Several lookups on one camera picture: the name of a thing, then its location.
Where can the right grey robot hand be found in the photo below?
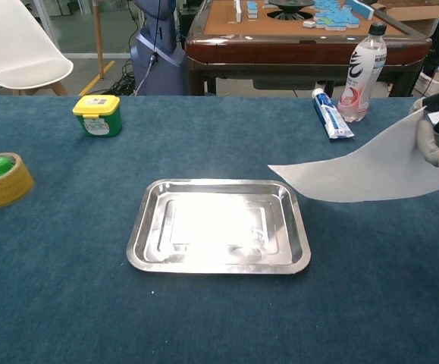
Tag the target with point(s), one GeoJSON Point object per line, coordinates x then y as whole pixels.
{"type": "Point", "coordinates": [429, 144]}

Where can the white paper sheet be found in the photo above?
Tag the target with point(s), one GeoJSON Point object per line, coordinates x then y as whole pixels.
{"type": "Point", "coordinates": [370, 174]}

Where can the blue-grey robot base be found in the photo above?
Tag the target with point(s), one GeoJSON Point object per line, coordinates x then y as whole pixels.
{"type": "Point", "coordinates": [160, 72]}

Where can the white box with items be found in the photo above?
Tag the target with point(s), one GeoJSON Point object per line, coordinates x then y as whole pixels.
{"type": "Point", "coordinates": [437, 79]}

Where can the blue white toothpaste tube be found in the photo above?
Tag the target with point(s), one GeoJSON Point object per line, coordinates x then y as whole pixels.
{"type": "Point", "coordinates": [333, 117]}

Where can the clear bottle with pink drink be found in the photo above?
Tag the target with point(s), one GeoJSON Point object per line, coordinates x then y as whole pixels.
{"type": "Point", "coordinates": [363, 64]}

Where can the long blue mahjong tile row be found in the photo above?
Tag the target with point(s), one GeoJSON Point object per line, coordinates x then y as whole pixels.
{"type": "Point", "coordinates": [361, 8]}

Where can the blue mahjong tile pile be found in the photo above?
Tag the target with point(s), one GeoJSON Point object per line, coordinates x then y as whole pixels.
{"type": "Point", "coordinates": [333, 17]}

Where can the single white mahjong tile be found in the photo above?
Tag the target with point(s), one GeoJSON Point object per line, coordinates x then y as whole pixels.
{"type": "Point", "coordinates": [309, 24]}

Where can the brown mahjong table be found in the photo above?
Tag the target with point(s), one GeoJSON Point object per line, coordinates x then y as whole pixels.
{"type": "Point", "coordinates": [280, 47]}

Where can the black mahjong table centre dome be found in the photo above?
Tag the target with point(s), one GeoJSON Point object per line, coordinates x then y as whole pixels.
{"type": "Point", "coordinates": [289, 11]}

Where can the standing mahjong tile group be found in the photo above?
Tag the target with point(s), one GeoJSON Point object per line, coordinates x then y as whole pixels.
{"type": "Point", "coordinates": [251, 9]}

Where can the silver metal tray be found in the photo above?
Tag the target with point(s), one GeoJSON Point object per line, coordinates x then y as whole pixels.
{"type": "Point", "coordinates": [143, 242]}

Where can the green jar with yellow lid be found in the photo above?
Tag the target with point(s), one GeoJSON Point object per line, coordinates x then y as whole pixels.
{"type": "Point", "coordinates": [98, 123]}

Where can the wooden pole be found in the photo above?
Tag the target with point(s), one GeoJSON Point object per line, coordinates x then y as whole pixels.
{"type": "Point", "coordinates": [98, 38]}

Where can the blue felt table cover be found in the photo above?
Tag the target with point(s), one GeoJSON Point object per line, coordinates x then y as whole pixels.
{"type": "Point", "coordinates": [52, 265]}

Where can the white chair with wooden legs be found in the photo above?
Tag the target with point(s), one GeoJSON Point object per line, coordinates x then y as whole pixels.
{"type": "Point", "coordinates": [14, 49]}

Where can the green bottle cap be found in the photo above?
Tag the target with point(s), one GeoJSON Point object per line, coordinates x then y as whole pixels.
{"type": "Point", "coordinates": [1, 165]}

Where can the yellow tape roll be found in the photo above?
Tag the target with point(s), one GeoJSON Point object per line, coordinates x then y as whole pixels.
{"type": "Point", "coordinates": [3, 193]}

